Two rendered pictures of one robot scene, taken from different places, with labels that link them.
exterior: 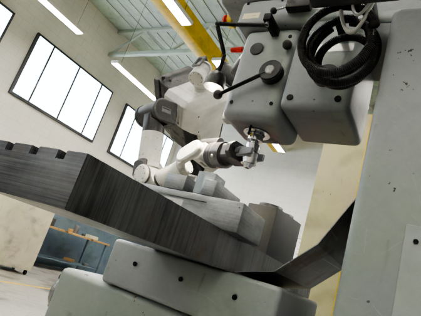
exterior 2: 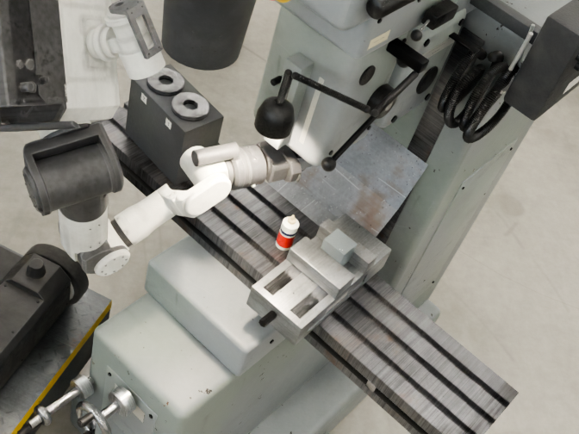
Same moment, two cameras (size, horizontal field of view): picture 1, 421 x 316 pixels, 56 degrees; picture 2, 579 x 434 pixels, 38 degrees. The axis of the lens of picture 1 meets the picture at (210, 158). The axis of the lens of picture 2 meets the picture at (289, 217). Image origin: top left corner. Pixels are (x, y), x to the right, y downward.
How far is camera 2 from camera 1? 243 cm
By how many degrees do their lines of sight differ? 105
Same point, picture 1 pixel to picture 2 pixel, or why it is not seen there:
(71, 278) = (199, 409)
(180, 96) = (98, 103)
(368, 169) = (458, 170)
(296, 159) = not seen: outside the picture
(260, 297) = not seen: hidden behind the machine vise
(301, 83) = (406, 99)
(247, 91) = (348, 131)
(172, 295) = not seen: hidden behind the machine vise
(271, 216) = (217, 129)
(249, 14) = (376, 38)
